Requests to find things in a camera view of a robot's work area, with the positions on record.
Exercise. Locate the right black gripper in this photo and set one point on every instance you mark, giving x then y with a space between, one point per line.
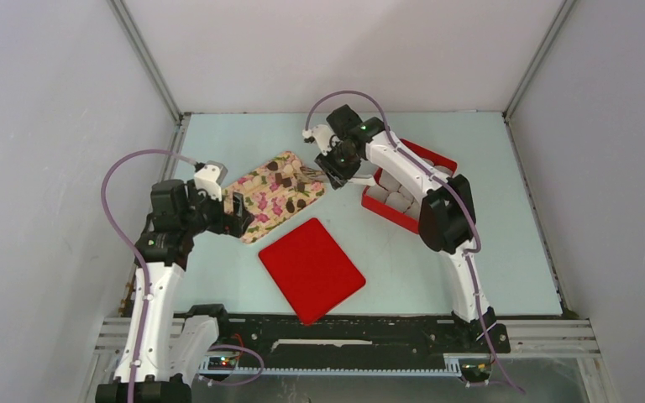
338 175

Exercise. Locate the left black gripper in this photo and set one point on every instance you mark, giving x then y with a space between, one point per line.
231 224

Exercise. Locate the white handled metal tongs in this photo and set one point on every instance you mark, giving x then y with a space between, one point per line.
310 175

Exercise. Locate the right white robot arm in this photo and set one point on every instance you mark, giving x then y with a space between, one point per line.
447 222

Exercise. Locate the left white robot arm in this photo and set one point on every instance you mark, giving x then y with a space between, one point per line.
152 367

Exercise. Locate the red chocolate box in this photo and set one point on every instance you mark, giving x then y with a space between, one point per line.
389 213

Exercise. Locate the floral pattern tray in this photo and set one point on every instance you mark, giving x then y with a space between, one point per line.
266 191

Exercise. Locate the red box lid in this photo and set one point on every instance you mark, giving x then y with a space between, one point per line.
311 270

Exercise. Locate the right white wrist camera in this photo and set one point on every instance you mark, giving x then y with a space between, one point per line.
321 135

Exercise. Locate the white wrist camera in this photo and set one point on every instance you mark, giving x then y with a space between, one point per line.
321 135
208 178

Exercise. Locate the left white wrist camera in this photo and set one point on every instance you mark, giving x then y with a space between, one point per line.
208 178

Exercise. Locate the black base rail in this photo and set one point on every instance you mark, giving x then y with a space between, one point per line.
344 343

